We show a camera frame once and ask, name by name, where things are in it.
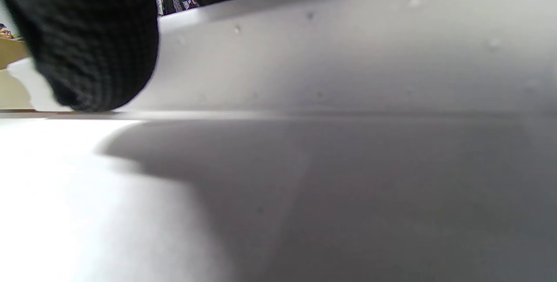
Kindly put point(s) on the person's right hand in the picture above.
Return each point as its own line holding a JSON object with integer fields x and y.
{"x": 87, "y": 34}

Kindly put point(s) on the tan snap-button pencil case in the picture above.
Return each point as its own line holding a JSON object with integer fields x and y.
{"x": 348, "y": 55}

